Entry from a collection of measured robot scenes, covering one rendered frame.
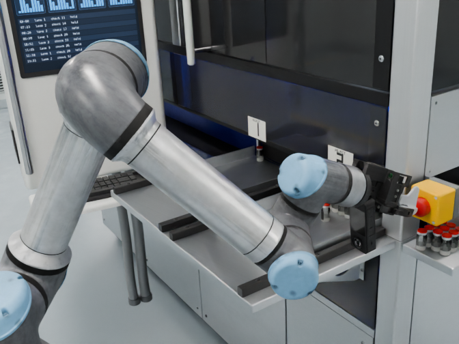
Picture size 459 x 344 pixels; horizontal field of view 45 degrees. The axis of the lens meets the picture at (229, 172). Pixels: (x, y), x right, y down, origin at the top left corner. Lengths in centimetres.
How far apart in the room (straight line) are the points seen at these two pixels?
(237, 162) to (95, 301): 125
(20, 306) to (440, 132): 91
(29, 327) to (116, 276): 193
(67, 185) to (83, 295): 188
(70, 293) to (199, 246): 162
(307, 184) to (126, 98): 32
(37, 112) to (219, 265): 90
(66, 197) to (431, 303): 95
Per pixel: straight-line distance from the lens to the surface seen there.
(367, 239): 107
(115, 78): 79
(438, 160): 131
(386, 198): 106
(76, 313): 270
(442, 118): 128
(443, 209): 121
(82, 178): 96
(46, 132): 188
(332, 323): 161
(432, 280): 148
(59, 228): 101
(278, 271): 82
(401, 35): 118
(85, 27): 183
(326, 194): 94
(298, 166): 91
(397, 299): 139
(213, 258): 123
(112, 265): 300
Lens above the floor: 151
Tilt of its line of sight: 22 degrees down
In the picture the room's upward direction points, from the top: 3 degrees counter-clockwise
